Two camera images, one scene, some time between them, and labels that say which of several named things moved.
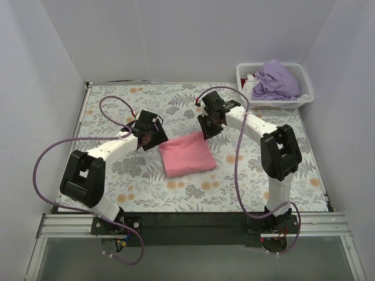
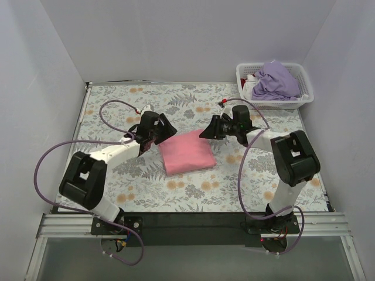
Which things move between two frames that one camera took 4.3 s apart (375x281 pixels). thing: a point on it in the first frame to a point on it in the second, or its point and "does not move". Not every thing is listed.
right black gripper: [210, 126] to [218, 129]
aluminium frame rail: [309, 226] does not move
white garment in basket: [251, 81] does not move
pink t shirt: [186, 156] does not move
